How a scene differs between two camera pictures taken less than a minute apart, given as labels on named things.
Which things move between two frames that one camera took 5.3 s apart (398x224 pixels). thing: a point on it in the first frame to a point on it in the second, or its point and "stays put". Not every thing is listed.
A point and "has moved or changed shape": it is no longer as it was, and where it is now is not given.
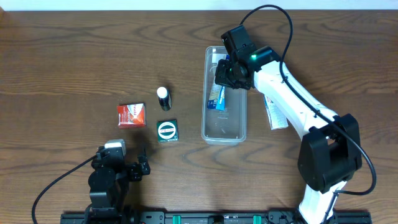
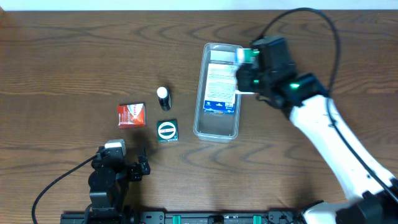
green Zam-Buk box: x=167 y=130 stays put
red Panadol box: x=132 y=116 stays put
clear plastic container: x=222 y=127 has moved or changed shape
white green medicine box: x=277 y=119 has moved or changed shape
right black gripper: x=226 y=76 to x=245 y=78
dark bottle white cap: x=164 y=98 stays put
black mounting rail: x=208 y=217 stays put
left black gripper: x=137 y=170 stays put
